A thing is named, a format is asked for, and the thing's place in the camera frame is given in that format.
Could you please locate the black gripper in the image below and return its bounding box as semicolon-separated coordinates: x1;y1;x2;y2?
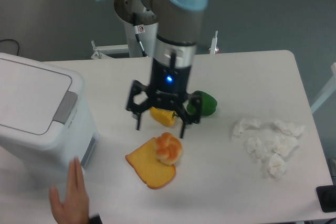
125;59;203;138

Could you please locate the white trash can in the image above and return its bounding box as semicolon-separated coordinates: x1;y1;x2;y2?
1;53;99;174

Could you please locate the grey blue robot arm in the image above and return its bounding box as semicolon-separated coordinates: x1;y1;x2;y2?
99;0;208;125

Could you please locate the dark sleeve forearm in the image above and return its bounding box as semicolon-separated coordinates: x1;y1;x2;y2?
88;215;103;224

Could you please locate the person's hand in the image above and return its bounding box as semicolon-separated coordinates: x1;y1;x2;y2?
49;157;89;223

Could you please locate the yellow bell pepper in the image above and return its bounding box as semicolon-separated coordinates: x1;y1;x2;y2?
149;107;179;127

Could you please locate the green bell pepper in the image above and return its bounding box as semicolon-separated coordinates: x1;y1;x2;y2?
192;90;217;117

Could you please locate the knotted bread roll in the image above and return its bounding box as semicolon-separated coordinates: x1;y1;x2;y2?
153;132;182;165

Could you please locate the toast bread slice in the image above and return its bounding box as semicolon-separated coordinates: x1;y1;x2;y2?
125;137;176;189

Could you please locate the crumpled white tissue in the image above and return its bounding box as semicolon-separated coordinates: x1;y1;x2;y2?
246;137;267;161
267;153;287;181
231;118;261;141
273;120;306;137
272;136;299;157

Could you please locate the black device at edge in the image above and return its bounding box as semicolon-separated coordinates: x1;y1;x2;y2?
316;185;335;212

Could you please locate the white levelling foot post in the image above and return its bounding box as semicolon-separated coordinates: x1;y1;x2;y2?
209;30;219;54

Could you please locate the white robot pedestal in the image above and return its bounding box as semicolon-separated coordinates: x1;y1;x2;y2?
113;0;160;58

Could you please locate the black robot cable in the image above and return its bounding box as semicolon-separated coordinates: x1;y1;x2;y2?
132;13;149;58

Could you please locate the white base bracket left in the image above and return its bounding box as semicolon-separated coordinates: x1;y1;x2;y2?
91;40;129;59

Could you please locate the black floor cable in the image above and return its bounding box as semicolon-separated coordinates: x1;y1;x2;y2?
0;39;20;55

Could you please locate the white frame post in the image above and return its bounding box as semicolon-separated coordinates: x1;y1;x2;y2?
310;62;335;114

